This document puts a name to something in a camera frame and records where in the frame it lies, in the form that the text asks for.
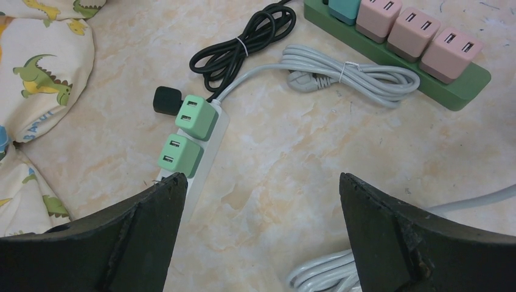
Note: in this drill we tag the black plug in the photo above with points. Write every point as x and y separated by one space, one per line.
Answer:
167 100

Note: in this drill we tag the lower green plug adapter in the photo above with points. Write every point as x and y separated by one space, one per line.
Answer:
180 154

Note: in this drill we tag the pink plug green strip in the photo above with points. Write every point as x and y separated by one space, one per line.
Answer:
376 18
449 54
411 34

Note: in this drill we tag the yellow dinosaur cloth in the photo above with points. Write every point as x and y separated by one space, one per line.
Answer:
47 55

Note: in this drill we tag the grey coiled cable small strip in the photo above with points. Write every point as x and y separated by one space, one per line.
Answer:
312 70

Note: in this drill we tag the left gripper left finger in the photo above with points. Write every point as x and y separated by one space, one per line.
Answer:
125 247

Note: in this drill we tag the small white green-plug strip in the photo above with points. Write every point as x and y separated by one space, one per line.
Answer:
196 183

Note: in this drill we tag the teal plug on green strip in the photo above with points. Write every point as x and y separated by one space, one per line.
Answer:
345 11

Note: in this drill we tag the green plug adapter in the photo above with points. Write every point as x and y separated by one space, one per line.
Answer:
180 154
196 117

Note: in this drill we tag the upper green plug adapter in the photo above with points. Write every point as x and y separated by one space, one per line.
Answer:
196 117

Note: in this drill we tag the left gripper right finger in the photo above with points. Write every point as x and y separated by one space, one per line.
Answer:
400 247

